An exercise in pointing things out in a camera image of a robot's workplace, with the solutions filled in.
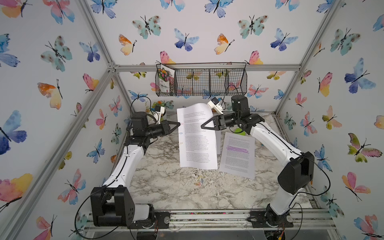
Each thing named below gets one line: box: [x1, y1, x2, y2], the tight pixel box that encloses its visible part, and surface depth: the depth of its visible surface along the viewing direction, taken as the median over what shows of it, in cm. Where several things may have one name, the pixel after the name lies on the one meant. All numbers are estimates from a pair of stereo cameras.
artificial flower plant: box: [151, 100, 174, 111], surface depth 121 cm
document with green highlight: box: [215, 130, 221, 155], surface depth 103 cm
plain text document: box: [177, 103, 218, 170], surface depth 70 cm
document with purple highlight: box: [219, 132, 256, 180], surface depth 98 cm
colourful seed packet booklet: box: [158, 64, 175, 93], surface depth 91 cm
